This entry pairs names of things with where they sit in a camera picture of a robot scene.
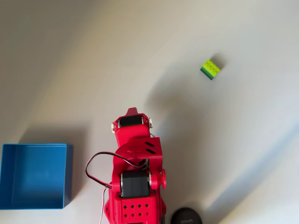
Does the blue box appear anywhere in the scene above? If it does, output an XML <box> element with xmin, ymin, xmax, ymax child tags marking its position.
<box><xmin>0</xmin><ymin>142</ymin><xmax>73</xmax><ymax>210</ymax></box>

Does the yellow-green toy brick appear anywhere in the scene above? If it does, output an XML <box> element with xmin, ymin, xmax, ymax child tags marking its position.
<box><xmin>199</xmin><ymin>58</ymin><xmax>221</xmax><ymax>81</ymax></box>

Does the black round device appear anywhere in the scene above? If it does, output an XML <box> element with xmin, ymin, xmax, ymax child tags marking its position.
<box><xmin>170</xmin><ymin>207</ymin><xmax>203</xmax><ymax>224</ymax></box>

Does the black red white wrist cable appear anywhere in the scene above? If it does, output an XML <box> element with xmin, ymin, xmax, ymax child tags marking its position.
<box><xmin>85</xmin><ymin>151</ymin><xmax>149</xmax><ymax>189</ymax></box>

